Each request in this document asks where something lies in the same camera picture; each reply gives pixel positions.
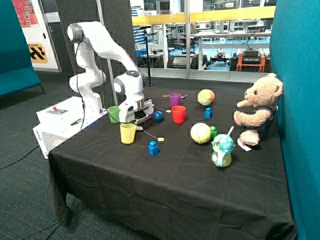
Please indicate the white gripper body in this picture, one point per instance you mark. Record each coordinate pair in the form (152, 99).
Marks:
(135, 112)

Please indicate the green plastic cup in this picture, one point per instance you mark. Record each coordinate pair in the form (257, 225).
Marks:
(113, 113)

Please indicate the yellow plastic cup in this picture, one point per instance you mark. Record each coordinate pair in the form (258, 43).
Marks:
(127, 133)

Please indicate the blue ball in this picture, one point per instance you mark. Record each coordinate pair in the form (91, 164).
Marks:
(158, 116)

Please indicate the metal spoon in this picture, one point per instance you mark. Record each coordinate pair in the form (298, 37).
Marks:
(166, 95)

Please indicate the blue toy block front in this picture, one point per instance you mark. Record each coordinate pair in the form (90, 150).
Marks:
(153, 148)

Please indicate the blue toy block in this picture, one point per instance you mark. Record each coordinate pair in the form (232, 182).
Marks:
(153, 148)
(208, 113)

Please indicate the purple plastic cup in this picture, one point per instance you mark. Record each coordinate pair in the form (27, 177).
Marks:
(175, 99)

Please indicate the red plastic cup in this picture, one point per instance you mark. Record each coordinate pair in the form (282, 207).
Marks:
(178, 114)

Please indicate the black pen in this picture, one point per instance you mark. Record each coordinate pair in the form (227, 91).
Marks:
(76, 122)

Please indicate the yellow-green soft ball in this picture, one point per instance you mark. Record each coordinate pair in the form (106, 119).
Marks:
(200, 133)

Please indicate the orange-yellow soft ball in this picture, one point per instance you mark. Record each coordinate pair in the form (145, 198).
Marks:
(206, 97)

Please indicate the blue toy block back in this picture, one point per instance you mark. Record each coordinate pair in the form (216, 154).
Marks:
(208, 113)

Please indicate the black tablecloth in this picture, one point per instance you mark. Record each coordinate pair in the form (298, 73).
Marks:
(177, 194)

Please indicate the white robot control box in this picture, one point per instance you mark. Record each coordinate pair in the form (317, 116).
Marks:
(55, 122)

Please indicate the green toy block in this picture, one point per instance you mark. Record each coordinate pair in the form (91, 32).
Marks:
(213, 132)

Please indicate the teal sippy cup with straw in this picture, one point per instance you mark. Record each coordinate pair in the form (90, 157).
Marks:
(222, 146)

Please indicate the teal sofa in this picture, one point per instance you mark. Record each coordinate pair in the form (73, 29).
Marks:
(16, 70)

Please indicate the brown teddy bear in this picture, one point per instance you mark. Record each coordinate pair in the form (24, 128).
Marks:
(262, 98)

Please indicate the orange mobile robot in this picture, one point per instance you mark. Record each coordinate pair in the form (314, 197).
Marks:
(253, 60)

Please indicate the black camera tripod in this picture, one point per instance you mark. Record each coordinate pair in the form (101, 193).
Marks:
(144, 29)

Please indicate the teal partition wall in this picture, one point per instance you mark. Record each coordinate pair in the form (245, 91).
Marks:
(295, 58)

